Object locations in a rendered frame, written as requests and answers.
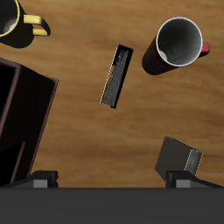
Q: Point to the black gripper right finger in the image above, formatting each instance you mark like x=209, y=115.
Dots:
x=180, y=178

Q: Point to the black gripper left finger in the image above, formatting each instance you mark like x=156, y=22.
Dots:
x=43, y=178

